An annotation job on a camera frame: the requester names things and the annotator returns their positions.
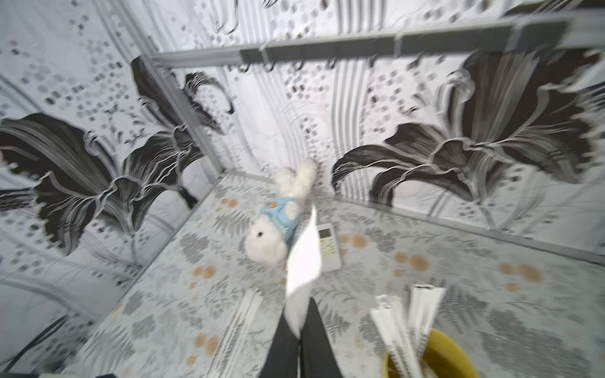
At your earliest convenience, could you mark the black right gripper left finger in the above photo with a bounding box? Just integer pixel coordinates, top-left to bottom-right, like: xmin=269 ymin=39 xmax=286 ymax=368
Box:
xmin=258 ymin=313 xmax=300 ymax=378

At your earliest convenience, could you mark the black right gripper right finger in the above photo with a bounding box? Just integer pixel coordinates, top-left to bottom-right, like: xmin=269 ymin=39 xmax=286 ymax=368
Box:
xmin=299 ymin=298 xmax=343 ymax=378

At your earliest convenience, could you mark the yellow plastic cup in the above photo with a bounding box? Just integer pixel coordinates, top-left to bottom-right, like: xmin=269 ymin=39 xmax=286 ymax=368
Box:
xmin=381 ymin=328 xmax=481 ymax=378

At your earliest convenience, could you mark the white remote with screen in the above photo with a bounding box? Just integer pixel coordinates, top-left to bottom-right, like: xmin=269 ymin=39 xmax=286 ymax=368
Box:
xmin=318 ymin=223 xmax=342 ymax=272

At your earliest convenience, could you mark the white teddy bear blue shirt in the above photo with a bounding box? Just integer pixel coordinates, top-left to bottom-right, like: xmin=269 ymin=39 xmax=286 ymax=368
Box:
xmin=244 ymin=159 xmax=318 ymax=265

